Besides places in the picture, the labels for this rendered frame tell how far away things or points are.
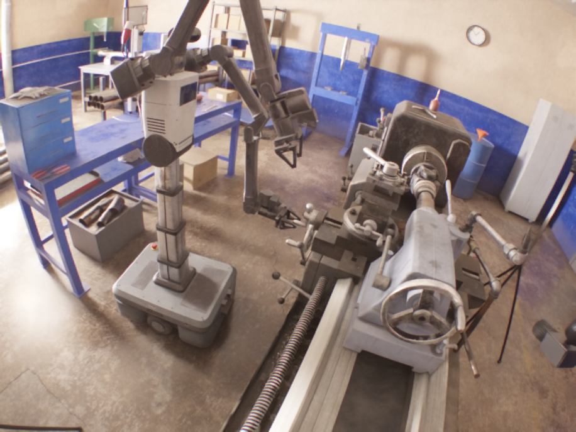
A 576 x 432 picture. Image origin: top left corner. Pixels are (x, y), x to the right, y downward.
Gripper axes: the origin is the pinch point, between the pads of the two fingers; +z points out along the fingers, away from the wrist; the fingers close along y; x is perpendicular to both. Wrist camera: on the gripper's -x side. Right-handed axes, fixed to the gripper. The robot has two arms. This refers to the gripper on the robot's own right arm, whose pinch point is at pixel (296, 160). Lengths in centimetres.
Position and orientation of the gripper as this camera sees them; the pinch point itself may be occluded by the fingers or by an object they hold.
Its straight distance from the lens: 100.7
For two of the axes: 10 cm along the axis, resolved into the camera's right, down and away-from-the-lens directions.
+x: -9.2, 1.9, 3.5
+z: 3.4, 8.4, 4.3
